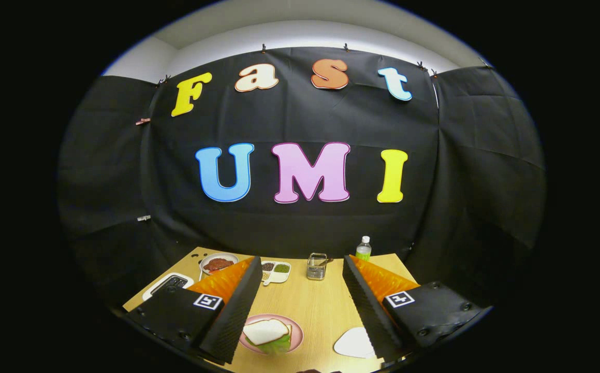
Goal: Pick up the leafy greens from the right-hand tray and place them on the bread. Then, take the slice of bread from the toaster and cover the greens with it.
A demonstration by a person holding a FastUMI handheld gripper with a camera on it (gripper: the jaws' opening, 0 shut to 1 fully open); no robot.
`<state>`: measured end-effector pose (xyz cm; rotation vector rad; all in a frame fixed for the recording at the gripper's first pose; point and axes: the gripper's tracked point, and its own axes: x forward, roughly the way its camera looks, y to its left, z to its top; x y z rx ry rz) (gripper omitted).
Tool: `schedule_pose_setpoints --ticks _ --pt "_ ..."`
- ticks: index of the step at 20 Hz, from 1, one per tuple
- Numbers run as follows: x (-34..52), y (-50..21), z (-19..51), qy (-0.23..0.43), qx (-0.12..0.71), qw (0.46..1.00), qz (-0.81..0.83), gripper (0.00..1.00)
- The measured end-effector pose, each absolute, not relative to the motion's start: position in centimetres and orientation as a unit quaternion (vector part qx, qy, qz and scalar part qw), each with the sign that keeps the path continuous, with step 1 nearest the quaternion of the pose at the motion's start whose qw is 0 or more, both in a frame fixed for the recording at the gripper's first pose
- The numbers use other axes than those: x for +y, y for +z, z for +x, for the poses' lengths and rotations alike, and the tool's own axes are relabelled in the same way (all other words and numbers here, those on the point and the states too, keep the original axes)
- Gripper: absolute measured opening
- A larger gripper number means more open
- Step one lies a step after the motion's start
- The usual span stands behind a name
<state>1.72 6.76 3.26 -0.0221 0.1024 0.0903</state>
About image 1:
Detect white divided dish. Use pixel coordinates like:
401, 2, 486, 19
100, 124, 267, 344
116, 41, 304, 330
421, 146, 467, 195
260, 261, 292, 286

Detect white plate with meat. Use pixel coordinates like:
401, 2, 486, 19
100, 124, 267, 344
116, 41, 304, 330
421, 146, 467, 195
199, 252, 240, 276

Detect plain white plate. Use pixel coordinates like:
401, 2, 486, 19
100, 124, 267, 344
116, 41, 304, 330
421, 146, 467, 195
333, 326, 376, 359

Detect green lettuce leaf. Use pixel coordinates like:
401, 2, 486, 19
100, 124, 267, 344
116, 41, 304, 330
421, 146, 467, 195
245, 324, 293, 355

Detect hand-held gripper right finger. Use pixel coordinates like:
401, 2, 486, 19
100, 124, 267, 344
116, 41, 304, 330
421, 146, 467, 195
342, 254, 487, 362

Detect toasted bread slice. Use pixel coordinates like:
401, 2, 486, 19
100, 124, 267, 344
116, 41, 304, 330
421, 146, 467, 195
242, 318, 290, 346

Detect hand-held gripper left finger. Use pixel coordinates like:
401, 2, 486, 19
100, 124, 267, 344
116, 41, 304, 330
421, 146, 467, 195
126, 255, 264, 365

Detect black backdrop cloth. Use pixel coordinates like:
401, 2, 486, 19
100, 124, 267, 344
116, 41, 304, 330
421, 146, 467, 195
57, 47, 546, 311

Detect metal wire basket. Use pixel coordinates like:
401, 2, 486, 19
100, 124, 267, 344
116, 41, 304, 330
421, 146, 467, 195
306, 253, 329, 281

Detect pink plate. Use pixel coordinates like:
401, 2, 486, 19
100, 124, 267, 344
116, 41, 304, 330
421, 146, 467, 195
239, 313, 304, 355

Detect white toaster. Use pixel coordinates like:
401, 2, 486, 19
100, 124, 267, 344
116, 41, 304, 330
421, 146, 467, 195
142, 272, 195, 302

